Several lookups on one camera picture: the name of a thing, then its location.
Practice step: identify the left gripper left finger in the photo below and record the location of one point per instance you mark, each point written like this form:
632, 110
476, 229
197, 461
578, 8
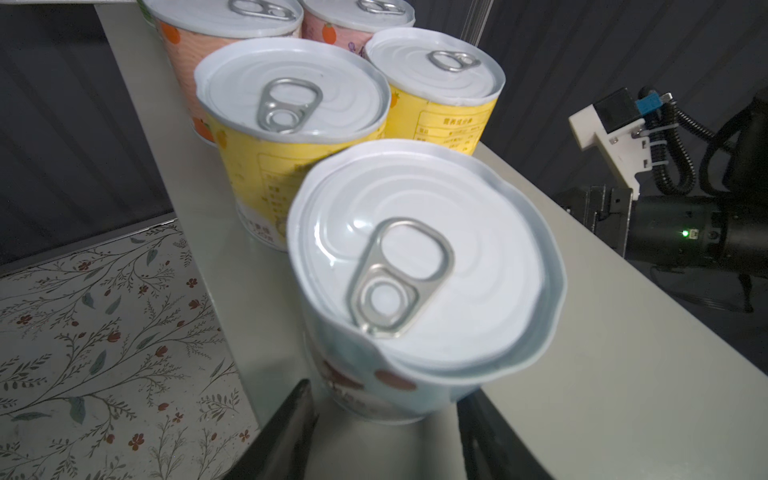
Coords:
281, 450

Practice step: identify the can row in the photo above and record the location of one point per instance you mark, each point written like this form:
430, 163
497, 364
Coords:
443, 90
423, 276
193, 29
350, 24
276, 107

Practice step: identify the white metal cabinet counter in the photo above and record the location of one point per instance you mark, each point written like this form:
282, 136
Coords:
632, 386

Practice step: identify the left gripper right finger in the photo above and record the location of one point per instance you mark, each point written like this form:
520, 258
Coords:
491, 448

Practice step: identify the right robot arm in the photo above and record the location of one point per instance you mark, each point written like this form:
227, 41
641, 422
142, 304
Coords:
688, 196

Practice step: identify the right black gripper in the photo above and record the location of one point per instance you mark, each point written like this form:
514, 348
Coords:
603, 210

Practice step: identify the can row front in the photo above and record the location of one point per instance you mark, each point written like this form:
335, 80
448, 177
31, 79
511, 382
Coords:
193, 29

